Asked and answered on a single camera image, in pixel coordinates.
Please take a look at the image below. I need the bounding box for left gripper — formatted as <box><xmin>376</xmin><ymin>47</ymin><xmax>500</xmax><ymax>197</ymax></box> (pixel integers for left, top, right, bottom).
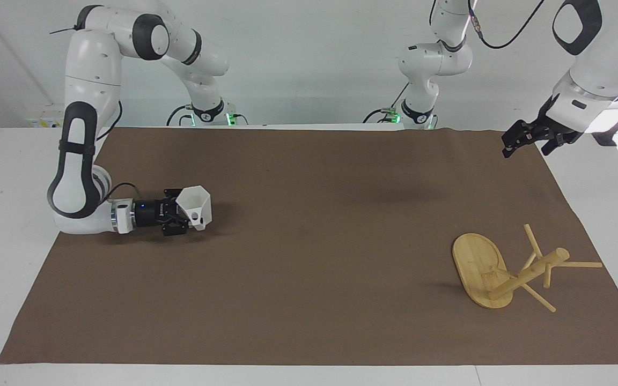
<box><xmin>502</xmin><ymin>95</ymin><xmax>584</xmax><ymax>159</ymax></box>

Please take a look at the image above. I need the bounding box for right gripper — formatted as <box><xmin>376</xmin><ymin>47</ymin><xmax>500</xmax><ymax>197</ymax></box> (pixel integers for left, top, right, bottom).
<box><xmin>134</xmin><ymin>187</ymin><xmax>190</xmax><ymax>237</ymax></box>

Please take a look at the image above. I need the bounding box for white angular cup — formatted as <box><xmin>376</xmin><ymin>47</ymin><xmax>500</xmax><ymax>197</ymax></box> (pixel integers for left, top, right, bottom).
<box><xmin>175</xmin><ymin>185</ymin><xmax>212</xmax><ymax>232</ymax></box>

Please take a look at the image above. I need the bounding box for wooden cup rack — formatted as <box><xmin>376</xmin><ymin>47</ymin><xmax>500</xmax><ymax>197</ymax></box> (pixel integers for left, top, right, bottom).
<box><xmin>452</xmin><ymin>224</ymin><xmax>604</xmax><ymax>314</ymax></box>

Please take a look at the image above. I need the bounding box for black cable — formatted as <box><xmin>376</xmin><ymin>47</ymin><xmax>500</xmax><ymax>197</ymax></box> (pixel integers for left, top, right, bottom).
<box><xmin>363</xmin><ymin>109</ymin><xmax>399</xmax><ymax>124</ymax></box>
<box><xmin>468</xmin><ymin>0</ymin><xmax>547</xmax><ymax>50</ymax></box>
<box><xmin>166</xmin><ymin>105</ymin><xmax>194</xmax><ymax>127</ymax></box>
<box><xmin>106</xmin><ymin>182</ymin><xmax>141</xmax><ymax>203</ymax></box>

